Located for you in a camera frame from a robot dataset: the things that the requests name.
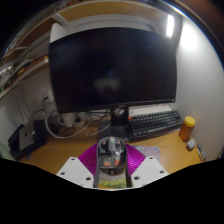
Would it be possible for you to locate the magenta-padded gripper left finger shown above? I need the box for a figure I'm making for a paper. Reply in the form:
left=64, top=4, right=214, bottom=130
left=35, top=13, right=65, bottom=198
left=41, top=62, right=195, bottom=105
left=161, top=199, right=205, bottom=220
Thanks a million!
left=56, top=143, right=101, bottom=189

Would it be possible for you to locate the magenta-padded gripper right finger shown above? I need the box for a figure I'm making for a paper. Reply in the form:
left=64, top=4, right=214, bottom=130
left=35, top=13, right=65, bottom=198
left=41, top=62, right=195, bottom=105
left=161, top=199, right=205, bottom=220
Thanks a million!
left=124, top=143, right=170, bottom=188

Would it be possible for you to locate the transparent computer mouse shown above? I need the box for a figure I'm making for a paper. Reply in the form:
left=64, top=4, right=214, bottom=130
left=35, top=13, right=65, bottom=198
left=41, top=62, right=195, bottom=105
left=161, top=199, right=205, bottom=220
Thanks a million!
left=96, top=135, right=128, bottom=176

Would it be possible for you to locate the black keyboard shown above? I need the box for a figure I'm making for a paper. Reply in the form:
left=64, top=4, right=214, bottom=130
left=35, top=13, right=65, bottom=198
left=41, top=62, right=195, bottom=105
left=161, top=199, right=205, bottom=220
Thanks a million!
left=127, top=109, right=184, bottom=140

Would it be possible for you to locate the black desk stand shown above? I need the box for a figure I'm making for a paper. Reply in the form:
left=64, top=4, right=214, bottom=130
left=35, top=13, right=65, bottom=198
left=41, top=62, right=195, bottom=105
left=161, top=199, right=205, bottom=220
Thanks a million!
left=7, top=119, right=48, bottom=162

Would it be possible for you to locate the small grey earbuds case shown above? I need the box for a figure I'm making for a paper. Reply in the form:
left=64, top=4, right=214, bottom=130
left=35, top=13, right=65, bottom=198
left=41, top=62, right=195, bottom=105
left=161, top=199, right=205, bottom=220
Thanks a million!
left=185, top=138, right=197, bottom=152

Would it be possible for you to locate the white power strip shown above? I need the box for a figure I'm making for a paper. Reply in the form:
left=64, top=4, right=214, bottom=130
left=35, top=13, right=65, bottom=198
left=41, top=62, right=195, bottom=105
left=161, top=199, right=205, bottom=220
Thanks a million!
left=59, top=112, right=87, bottom=129

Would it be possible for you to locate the orange bottle with yellow lid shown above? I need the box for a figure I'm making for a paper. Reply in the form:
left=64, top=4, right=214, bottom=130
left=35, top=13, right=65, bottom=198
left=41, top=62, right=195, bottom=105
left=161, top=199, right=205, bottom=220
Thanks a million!
left=178, top=115, right=197, bottom=142

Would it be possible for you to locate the dark slim pen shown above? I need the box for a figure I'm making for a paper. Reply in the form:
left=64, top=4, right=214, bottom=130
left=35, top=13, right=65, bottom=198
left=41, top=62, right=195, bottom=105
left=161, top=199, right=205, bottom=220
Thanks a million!
left=195, top=143, right=208, bottom=163

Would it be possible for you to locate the silver mini computer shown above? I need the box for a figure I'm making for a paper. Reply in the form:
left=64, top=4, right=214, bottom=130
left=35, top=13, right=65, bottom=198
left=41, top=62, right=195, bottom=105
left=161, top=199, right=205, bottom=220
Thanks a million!
left=18, top=123, right=37, bottom=151

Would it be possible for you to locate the black computer monitor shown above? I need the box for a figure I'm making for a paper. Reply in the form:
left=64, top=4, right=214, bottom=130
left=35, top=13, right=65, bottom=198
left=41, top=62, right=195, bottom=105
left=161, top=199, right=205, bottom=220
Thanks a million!
left=48, top=27, right=178, bottom=141

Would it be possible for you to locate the white light bar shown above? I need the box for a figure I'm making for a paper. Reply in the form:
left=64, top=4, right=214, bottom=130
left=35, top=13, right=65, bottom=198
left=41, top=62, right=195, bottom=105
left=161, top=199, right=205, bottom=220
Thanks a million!
left=165, top=14, right=175, bottom=38

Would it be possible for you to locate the white cable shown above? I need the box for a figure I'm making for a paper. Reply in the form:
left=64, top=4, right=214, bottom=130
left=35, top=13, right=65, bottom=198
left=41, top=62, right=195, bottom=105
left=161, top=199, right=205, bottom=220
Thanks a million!
left=44, top=114, right=111, bottom=139

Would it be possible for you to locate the white wall socket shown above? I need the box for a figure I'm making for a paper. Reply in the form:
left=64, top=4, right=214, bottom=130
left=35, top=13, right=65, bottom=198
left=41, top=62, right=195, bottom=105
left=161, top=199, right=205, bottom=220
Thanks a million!
left=42, top=89, right=56, bottom=104

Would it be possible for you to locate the wooden wall shelf unit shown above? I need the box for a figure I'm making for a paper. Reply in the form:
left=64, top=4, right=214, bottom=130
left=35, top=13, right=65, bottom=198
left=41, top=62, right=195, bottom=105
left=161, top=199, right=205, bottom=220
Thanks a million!
left=0, top=0, right=154, bottom=101

